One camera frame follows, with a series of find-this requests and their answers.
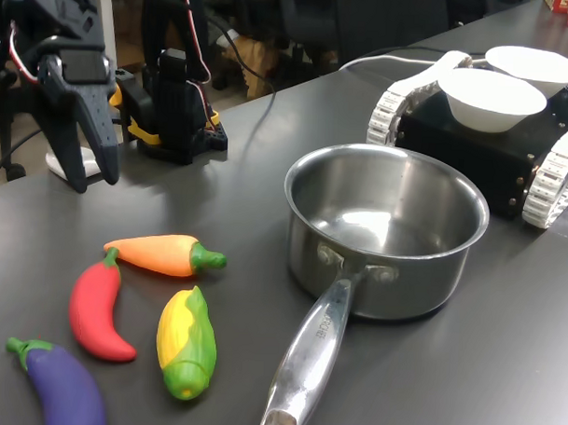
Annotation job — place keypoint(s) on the white flat disc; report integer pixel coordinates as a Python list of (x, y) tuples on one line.
[(93, 161)]

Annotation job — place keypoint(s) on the red toy chilli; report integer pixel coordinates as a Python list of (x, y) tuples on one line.
[(94, 308)]

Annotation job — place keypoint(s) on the white bowl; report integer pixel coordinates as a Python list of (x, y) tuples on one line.
[(532, 65), (488, 98)]

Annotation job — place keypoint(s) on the orange toy carrot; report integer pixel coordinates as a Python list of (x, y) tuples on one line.
[(156, 254)]

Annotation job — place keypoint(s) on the black office chair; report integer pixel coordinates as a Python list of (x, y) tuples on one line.
[(388, 29), (6, 142)]

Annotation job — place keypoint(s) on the black clip with yellow pads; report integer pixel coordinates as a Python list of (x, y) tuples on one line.
[(134, 95)]

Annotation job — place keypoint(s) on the tracked vehicle with white tracks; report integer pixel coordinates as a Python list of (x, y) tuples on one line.
[(454, 148)]

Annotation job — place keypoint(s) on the purple toy aubergine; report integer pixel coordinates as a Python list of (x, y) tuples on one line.
[(63, 386)]

